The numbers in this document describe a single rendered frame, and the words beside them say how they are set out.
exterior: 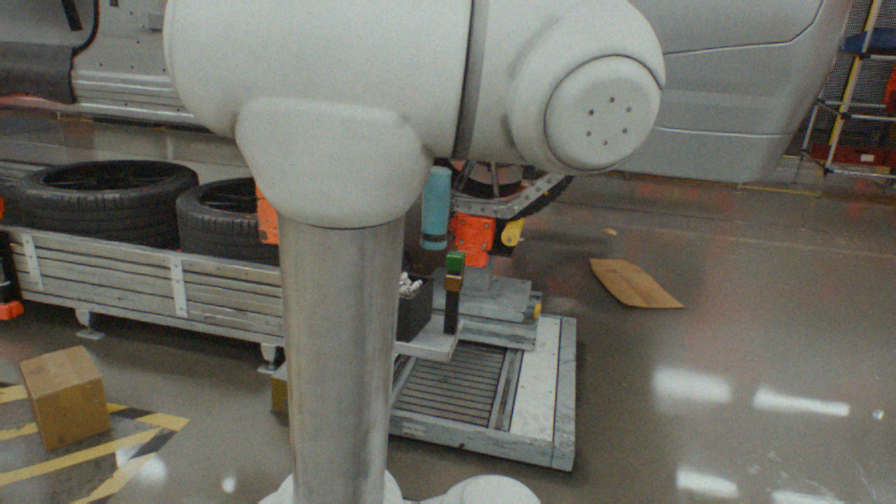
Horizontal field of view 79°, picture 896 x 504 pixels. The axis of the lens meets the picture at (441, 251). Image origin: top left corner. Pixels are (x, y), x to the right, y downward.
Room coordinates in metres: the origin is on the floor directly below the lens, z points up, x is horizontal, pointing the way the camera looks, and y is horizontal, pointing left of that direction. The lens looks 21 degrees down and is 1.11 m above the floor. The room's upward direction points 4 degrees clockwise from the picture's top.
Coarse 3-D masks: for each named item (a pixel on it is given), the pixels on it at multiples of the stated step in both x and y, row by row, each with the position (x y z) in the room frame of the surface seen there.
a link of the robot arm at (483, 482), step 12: (468, 480) 0.54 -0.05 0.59; (480, 480) 0.54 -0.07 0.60; (492, 480) 0.54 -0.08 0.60; (504, 480) 0.54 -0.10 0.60; (456, 492) 0.52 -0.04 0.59; (468, 492) 0.52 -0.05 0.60; (480, 492) 0.52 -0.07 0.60; (492, 492) 0.52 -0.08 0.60; (504, 492) 0.52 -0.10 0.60; (516, 492) 0.53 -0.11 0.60; (528, 492) 0.53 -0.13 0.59
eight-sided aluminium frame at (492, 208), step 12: (540, 180) 1.71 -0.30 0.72; (552, 180) 1.70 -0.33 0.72; (528, 192) 1.72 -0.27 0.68; (540, 192) 1.71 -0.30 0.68; (456, 204) 1.77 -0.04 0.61; (468, 204) 1.76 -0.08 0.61; (480, 204) 1.75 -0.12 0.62; (492, 204) 1.75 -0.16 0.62; (504, 204) 1.76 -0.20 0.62; (516, 204) 1.77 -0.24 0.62; (492, 216) 1.74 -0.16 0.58; (504, 216) 1.73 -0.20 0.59
